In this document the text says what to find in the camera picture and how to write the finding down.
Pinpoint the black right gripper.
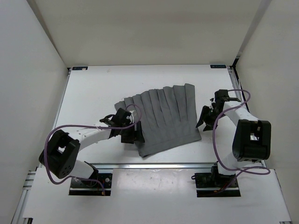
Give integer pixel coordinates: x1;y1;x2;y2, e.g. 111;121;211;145
196;105;226;132

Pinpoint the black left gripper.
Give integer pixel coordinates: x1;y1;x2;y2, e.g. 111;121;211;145
119;120;145;144

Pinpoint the grey pleated skirt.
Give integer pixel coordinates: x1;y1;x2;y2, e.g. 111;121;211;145
114;84;201;158

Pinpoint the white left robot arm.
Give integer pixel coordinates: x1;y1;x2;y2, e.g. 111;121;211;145
39;118;144;187

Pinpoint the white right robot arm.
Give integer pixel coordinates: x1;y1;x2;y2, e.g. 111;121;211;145
196;97;271;187

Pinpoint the blue corner label right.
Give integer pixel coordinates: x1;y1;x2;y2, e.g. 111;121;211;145
210;64;227;69

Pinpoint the blue corner label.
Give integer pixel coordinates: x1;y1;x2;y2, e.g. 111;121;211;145
72;66;88;70
210;64;227;69

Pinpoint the blue corner label left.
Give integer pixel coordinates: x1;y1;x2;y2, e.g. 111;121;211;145
72;66;88;70

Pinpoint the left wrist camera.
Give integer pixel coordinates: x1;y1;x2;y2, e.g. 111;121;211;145
112;108;134;126

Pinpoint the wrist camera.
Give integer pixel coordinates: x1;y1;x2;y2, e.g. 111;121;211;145
112;108;134;126
210;89;230;111

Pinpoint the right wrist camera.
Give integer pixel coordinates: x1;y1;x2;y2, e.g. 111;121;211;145
210;89;230;111

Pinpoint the aluminium table edge rail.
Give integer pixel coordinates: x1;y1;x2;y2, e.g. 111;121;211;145
38;162;267;170

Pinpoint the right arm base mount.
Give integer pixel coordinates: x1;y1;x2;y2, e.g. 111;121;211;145
191;166;241;198

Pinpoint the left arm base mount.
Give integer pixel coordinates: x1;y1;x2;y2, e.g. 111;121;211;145
69;170;113;196

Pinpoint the aluminium left side rail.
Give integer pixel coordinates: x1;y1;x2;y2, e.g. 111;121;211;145
38;67;72;168

